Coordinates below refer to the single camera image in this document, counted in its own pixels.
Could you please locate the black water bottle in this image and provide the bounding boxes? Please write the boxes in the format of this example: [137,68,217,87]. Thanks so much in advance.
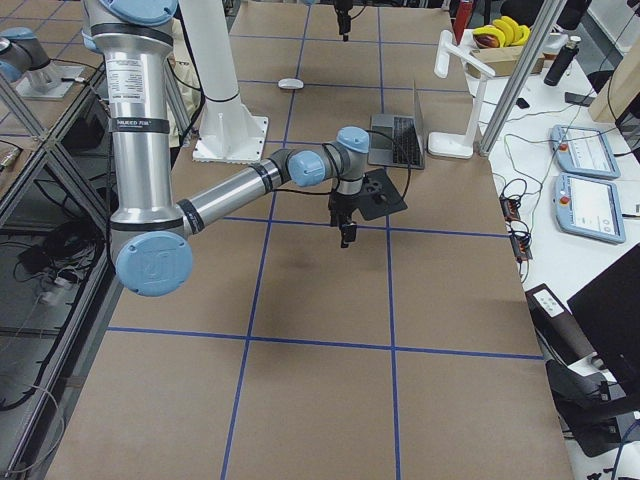
[543,35,581,86]

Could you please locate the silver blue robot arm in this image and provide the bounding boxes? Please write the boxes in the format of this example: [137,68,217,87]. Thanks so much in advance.
[83,1,370,297]
[1,1,182,96]

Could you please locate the brown box with white label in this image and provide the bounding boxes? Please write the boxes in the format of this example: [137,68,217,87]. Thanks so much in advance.
[525,284,595,364]

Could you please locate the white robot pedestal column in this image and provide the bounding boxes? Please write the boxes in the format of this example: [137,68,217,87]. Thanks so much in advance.
[179,0,269,164]

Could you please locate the white computer mouse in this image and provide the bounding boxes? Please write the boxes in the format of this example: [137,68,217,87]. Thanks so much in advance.
[277,78,304,91]

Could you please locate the black mouse pad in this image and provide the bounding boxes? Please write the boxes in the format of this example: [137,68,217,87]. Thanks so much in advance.
[358,168,408,221]

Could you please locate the upper blue teach pendant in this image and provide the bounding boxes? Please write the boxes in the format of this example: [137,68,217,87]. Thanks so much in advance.
[550,124,621,180]

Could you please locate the lower blue teach pendant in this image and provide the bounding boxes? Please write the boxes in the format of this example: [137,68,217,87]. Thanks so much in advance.
[554,173,626,244]

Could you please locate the yellow bananas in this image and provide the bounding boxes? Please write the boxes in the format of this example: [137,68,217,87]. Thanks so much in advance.
[472,16,531,48]

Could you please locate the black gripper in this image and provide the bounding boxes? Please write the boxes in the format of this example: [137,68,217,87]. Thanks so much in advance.
[333,0,353,41]
[328,192,359,248]

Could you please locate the brown cardboard box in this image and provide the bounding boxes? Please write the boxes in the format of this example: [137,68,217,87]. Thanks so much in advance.
[466,46,545,78]

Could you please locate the grey laptop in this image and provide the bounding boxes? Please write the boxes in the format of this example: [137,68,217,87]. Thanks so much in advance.
[368,84,426,170]

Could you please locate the person in cream sweater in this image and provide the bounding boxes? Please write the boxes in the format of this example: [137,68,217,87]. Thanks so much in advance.
[168,19,201,119]

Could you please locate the small orange circuit board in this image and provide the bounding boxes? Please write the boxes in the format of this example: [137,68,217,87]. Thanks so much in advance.
[500,197,521,221]

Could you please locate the black smartphone on desk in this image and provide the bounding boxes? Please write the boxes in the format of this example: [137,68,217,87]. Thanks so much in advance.
[564,92,595,107]

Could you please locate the blue teach pendant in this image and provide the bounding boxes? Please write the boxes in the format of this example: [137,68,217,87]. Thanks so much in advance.
[554,173,626,244]
[550,124,621,180]

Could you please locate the aluminium frame post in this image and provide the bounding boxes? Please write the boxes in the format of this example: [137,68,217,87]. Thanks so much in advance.
[478,0,566,157]

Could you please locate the white desk lamp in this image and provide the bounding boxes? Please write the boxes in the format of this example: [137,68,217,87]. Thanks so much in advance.
[427,29,496,160]

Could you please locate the black monitor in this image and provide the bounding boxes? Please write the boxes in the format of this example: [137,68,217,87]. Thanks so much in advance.
[568,246,639,393]

